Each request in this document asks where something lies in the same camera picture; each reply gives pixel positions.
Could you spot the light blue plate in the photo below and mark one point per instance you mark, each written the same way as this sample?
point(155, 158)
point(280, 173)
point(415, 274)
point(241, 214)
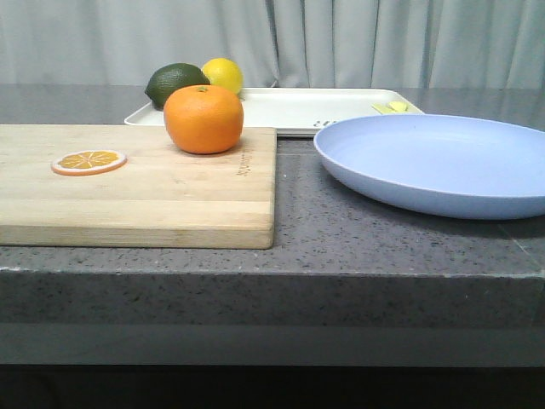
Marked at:
point(460, 167)

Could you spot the green lime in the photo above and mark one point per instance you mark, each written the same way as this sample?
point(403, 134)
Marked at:
point(168, 79)

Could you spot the cream white tray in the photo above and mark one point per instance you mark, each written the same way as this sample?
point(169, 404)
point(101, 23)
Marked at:
point(303, 112)

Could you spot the wooden cutting board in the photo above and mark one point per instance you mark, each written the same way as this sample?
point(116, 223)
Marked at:
point(161, 197)

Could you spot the yellow lemon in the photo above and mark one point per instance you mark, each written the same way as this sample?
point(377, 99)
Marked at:
point(225, 73)

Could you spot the orange slice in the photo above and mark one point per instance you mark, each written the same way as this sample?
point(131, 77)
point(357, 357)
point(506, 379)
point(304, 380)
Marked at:
point(88, 163)

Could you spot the whole orange fruit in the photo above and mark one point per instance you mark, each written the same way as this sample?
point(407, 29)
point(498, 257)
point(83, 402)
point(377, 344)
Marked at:
point(204, 119)

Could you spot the grey curtain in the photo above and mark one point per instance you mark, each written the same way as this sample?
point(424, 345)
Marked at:
point(319, 44)

